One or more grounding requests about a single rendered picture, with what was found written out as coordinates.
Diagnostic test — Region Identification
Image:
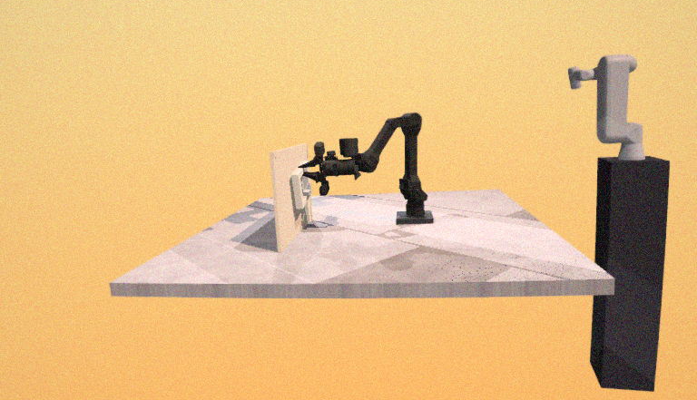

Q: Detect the beige flat rectangular board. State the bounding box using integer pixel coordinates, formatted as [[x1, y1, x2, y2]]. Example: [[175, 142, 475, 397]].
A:
[[270, 143, 312, 253]]

